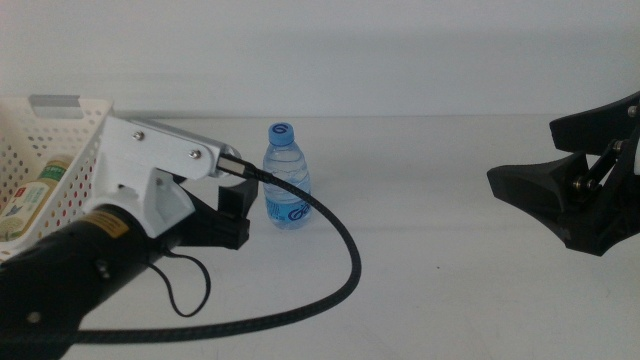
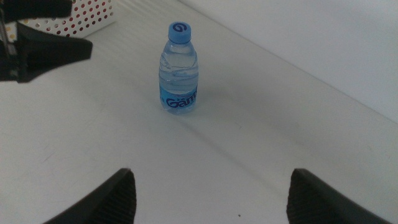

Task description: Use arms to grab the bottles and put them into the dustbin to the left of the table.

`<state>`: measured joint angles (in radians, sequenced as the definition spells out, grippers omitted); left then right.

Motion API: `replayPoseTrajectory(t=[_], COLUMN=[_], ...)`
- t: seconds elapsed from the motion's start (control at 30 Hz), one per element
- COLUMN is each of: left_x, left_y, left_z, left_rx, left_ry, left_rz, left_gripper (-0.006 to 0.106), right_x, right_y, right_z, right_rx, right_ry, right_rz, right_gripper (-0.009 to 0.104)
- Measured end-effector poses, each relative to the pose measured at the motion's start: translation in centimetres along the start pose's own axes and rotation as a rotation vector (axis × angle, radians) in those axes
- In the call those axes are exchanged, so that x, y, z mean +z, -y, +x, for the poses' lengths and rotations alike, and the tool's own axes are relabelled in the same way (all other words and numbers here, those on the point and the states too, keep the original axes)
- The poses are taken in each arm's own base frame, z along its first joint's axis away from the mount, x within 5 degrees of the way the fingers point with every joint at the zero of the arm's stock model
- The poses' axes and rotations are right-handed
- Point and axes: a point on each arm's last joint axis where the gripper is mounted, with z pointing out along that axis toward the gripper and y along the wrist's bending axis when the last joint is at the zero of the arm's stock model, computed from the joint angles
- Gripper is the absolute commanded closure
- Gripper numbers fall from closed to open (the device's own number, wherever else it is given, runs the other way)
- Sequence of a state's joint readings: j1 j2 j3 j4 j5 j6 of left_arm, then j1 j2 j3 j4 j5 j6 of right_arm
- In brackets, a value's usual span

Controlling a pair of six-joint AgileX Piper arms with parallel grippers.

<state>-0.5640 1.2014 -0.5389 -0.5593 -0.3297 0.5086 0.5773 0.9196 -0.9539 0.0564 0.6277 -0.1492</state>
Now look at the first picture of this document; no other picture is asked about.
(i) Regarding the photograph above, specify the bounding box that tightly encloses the small water bottle blue cap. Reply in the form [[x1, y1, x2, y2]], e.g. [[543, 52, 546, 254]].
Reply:
[[262, 122, 312, 231]]

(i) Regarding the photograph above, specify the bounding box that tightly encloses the yellow tea bottle white cap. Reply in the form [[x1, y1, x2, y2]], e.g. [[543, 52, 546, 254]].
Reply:
[[0, 154, 76, 244]]

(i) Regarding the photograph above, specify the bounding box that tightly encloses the white perforated plastic basket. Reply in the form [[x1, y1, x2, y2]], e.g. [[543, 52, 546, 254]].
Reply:
[[0, 94, 115, 264]]

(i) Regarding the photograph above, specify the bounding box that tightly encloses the thin black left arm wire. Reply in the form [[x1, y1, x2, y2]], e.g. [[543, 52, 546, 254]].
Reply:
[[146, 248, 212, 319]]

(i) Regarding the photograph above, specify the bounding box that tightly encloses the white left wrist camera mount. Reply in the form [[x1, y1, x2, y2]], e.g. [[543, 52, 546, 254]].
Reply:
[[82, 114, 246, 240]]

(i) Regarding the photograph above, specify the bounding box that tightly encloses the black left camera cable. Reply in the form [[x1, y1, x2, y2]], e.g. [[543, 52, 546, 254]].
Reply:
[[69, 153, 363, 346]]

